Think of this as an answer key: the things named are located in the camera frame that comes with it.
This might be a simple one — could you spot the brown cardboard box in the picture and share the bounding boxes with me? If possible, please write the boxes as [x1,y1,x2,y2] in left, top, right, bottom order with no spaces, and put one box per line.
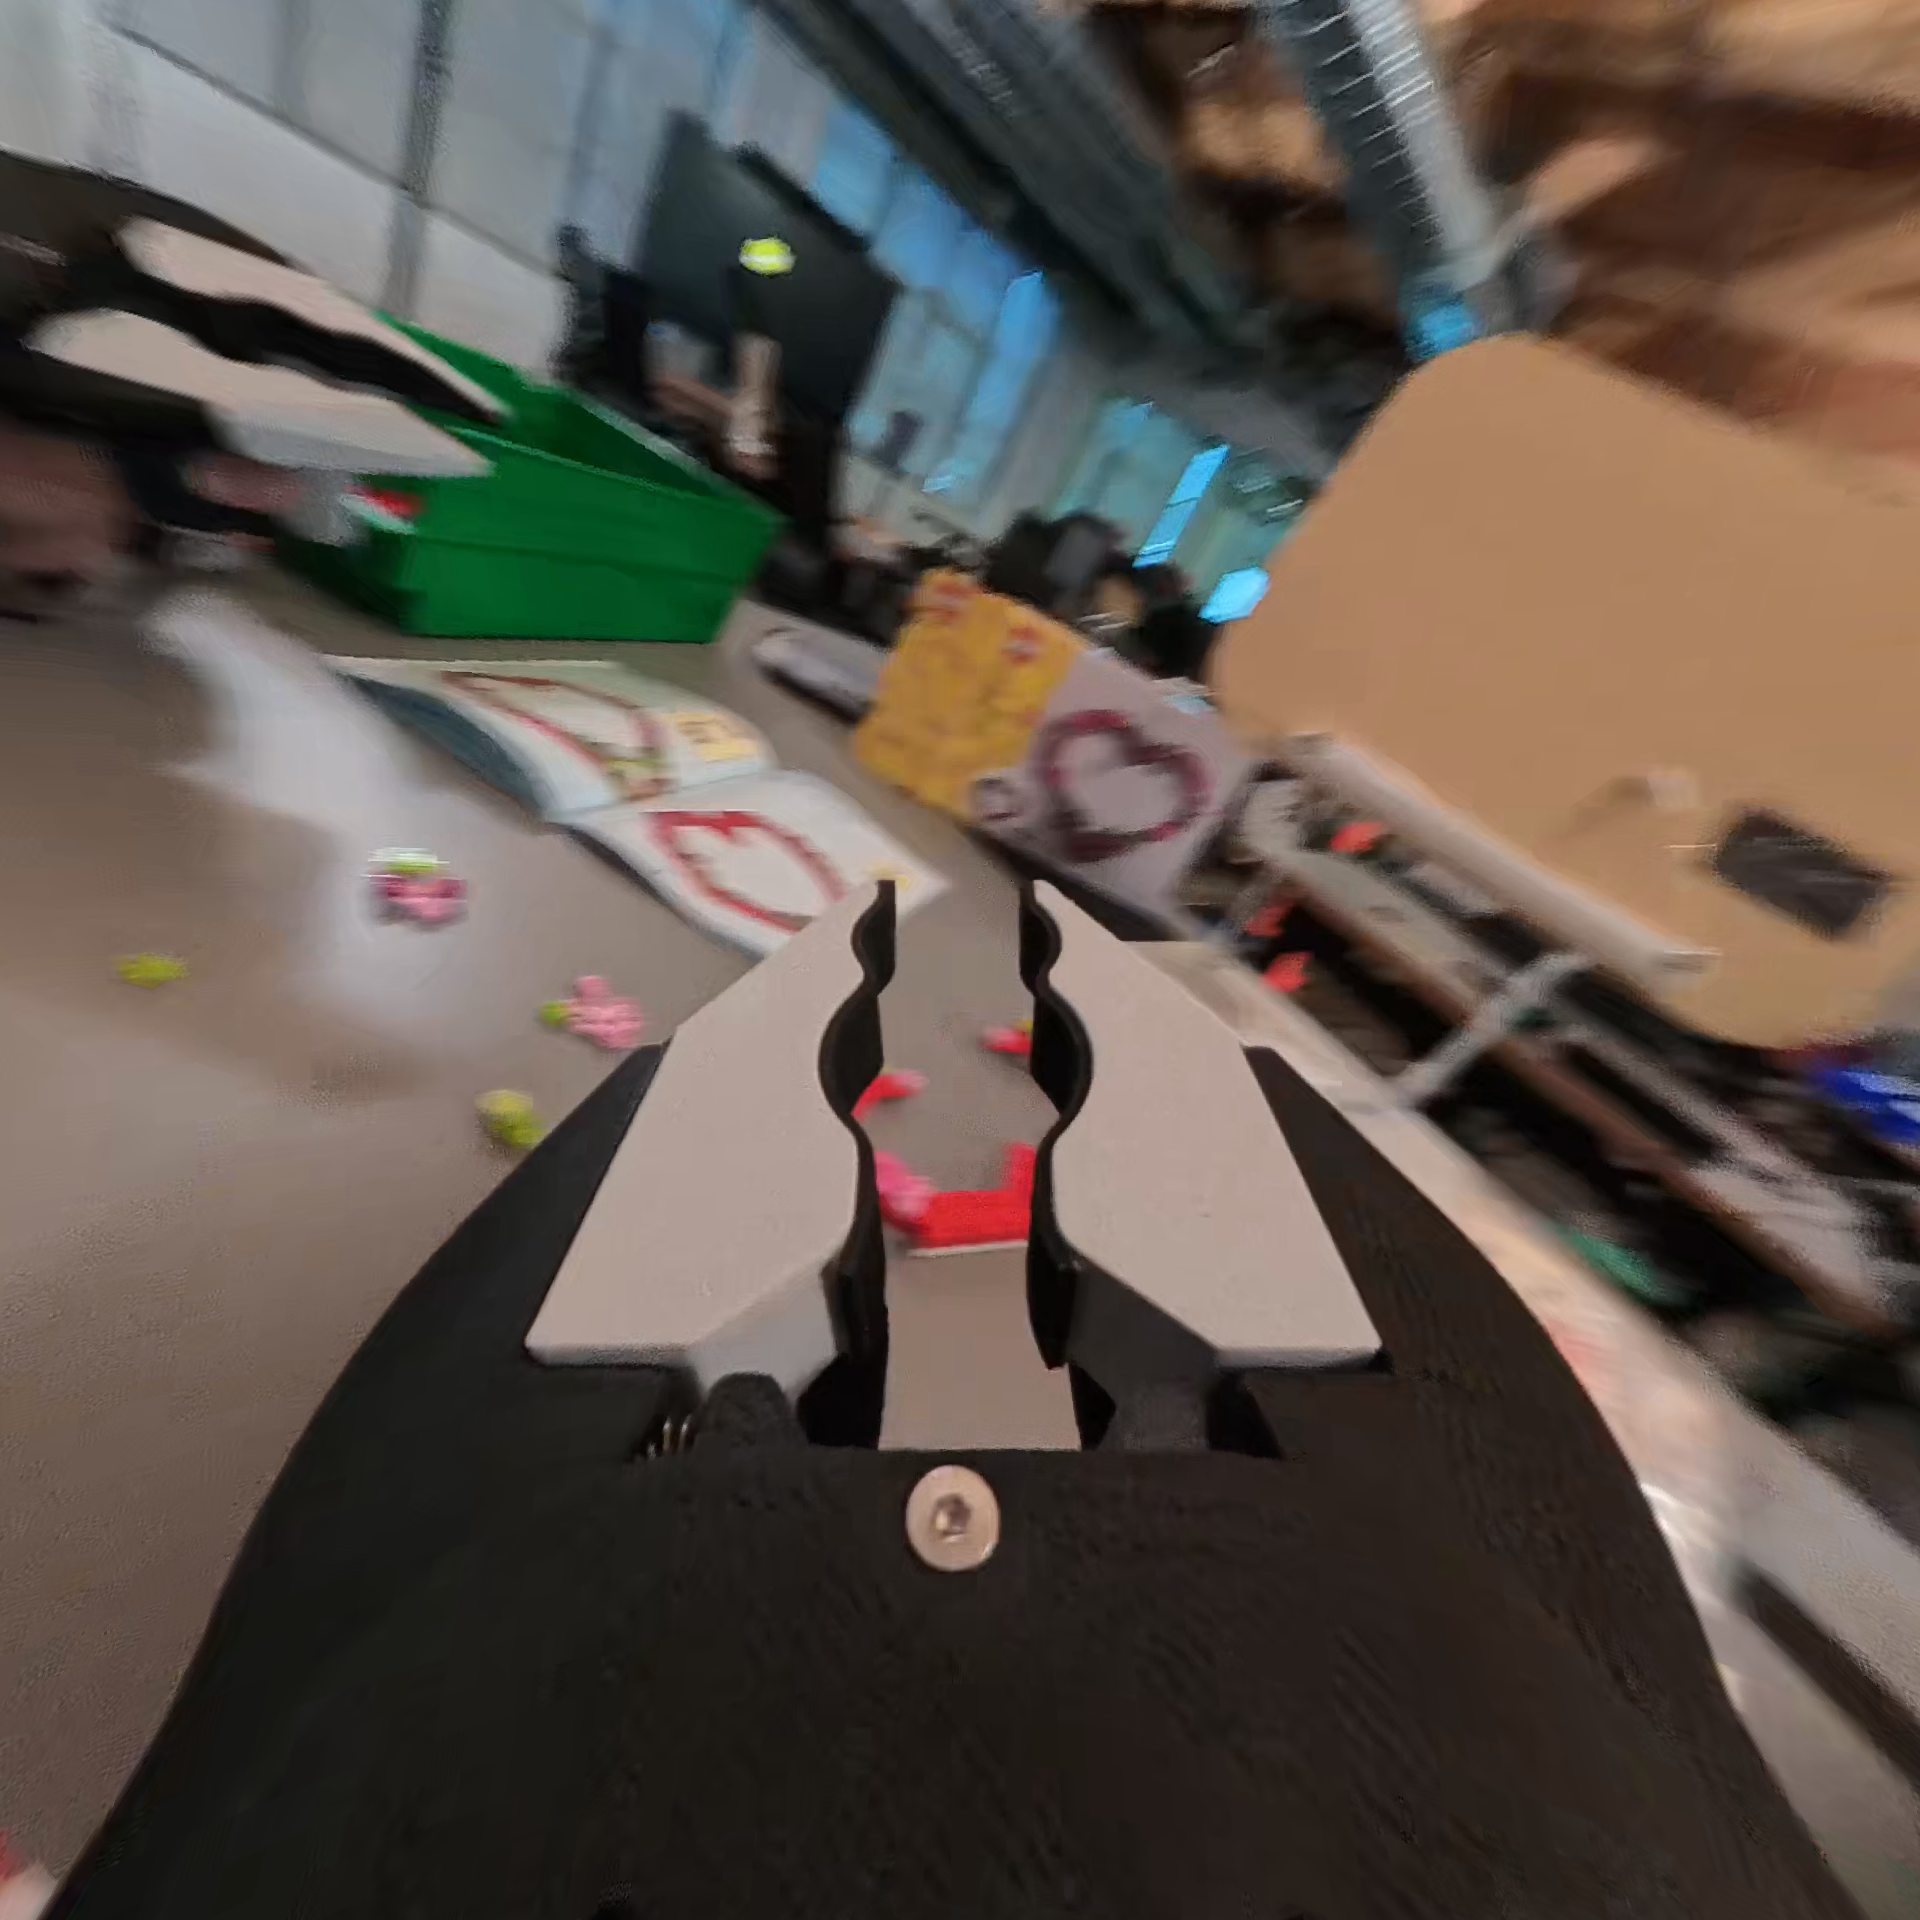
[1207,333,1920,1052]

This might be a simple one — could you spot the lego instruction booklet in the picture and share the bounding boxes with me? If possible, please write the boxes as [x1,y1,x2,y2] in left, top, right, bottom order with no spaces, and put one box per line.
[322,656,950,960]

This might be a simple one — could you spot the red lego heart frame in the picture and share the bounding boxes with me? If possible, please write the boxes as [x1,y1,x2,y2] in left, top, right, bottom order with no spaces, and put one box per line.
[877,1139,1039,1257]

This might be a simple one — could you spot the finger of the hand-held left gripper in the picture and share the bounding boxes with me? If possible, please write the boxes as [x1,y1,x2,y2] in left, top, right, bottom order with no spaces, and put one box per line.
[27,308,495,479]
[92,218,507,432]

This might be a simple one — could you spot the small white flat object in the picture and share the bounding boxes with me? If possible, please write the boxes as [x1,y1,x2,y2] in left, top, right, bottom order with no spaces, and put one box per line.
[751,624,889,718]

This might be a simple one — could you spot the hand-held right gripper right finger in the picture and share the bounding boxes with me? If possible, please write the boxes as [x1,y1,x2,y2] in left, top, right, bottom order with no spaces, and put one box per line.
[1015,879,1388,1453]

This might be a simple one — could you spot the green plastic bin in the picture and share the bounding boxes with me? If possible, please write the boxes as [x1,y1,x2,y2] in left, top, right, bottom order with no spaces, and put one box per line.
[279,317,791,644]

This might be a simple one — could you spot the silver ventilation duct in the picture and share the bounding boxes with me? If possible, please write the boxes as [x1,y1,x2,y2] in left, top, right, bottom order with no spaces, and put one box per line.
[1265,0,1509,322]

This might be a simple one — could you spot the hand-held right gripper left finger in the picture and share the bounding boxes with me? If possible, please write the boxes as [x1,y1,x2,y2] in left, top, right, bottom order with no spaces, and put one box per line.
[525,879,901,1453]

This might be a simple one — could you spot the yellow lego set box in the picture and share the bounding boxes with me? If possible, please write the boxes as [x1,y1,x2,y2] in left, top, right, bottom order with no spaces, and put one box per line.
[857,569,1255,903]

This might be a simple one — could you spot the dark monitor screen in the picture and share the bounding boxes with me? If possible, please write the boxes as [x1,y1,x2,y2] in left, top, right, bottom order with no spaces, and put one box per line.
[637,119,905,443]

